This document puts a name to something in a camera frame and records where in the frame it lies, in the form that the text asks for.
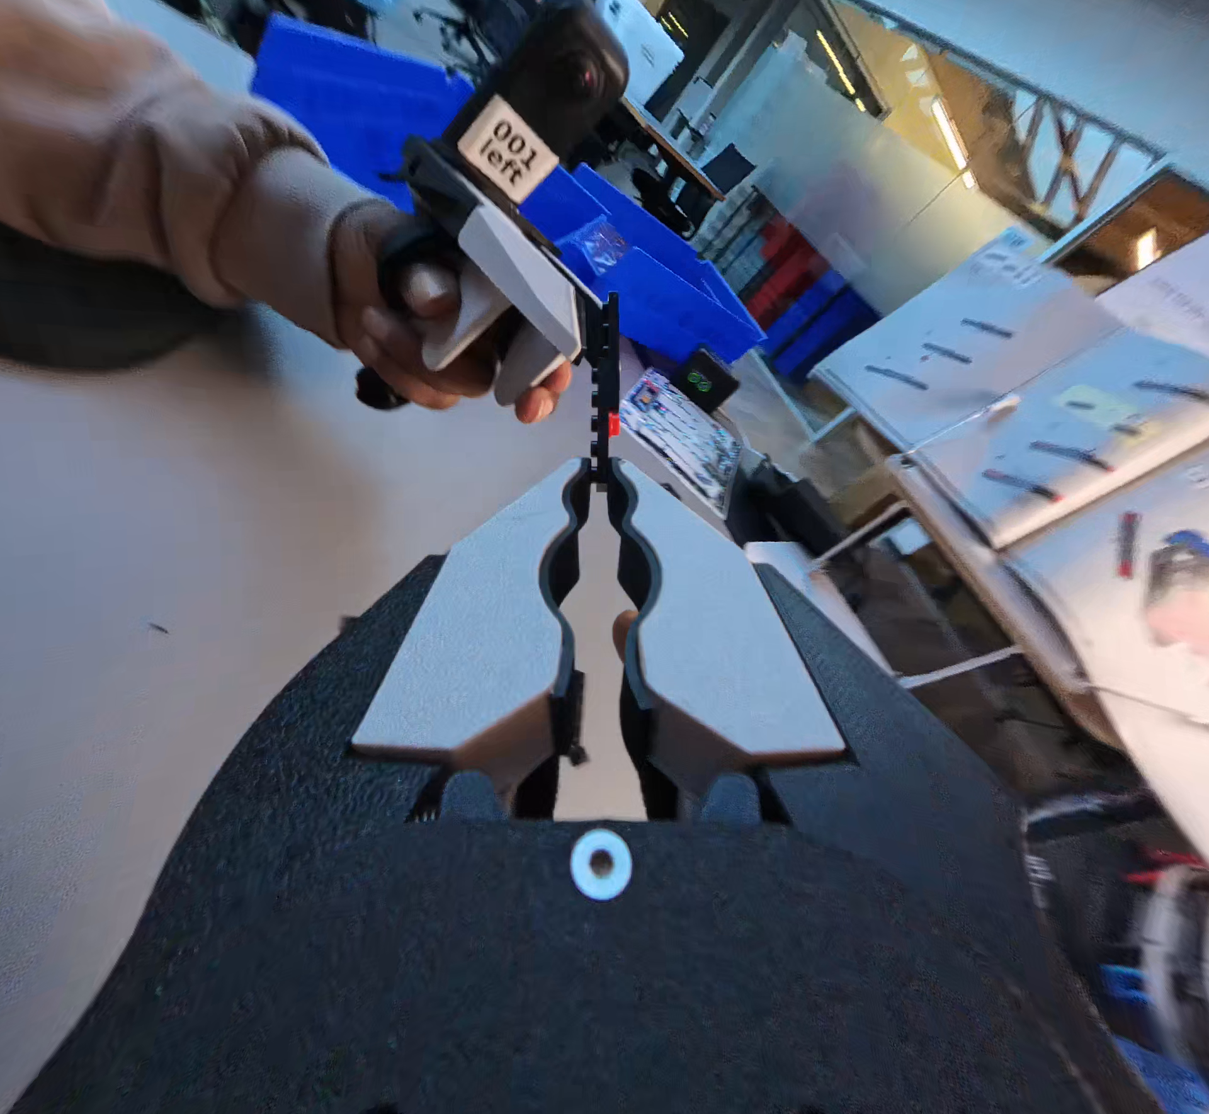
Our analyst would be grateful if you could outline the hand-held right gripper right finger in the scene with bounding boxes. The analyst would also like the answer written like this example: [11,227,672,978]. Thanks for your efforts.
[612,461,848,820]

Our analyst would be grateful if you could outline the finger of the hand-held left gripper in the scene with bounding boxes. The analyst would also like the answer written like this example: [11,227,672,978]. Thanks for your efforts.
[458,203,606,364]

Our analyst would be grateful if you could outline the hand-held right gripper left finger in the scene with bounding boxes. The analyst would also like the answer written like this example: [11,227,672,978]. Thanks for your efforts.
[352,457,590,820]

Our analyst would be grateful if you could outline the blue bin with pieces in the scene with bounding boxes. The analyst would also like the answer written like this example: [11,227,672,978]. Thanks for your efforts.
[250,13,475,214]

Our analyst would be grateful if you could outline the lego instruction booklet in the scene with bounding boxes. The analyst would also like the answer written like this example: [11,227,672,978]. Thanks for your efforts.
[813,226,1209,851]

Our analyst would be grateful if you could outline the person's left forearm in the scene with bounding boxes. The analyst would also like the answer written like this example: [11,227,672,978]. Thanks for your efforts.
[0,0,410,350]

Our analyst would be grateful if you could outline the clear plastic lego bags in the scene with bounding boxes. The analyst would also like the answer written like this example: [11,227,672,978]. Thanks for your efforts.
[568,214,633,276]

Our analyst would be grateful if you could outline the black lego set box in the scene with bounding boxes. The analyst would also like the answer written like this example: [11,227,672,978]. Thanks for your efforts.
[1025,790,1209,1114]

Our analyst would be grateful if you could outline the person's left hand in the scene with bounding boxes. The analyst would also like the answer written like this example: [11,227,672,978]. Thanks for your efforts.
[327,198,574,426]

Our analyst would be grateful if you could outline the white book stand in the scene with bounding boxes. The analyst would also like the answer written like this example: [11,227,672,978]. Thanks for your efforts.
[745,453,1116,747]

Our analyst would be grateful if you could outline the blue bin with bags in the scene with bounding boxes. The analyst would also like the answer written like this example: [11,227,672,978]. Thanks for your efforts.
[518,162,769,366]

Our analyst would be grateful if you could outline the black box device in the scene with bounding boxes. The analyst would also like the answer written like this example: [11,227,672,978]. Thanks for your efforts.
[674,345,741,414]

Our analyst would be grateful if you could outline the holographic sticker sheet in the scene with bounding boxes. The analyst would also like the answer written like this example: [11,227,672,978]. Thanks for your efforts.
[618,366,745,517]

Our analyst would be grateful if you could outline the stack of red blue crates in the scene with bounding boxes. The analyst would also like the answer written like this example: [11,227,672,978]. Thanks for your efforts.
[741,214,882,381]

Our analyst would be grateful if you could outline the black chair armrest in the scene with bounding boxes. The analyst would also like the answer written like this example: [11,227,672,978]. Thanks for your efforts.
[0,224,233,375]

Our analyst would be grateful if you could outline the printed paper sheet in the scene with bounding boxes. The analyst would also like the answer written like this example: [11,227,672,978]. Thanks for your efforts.
[1099,233,1209,354]

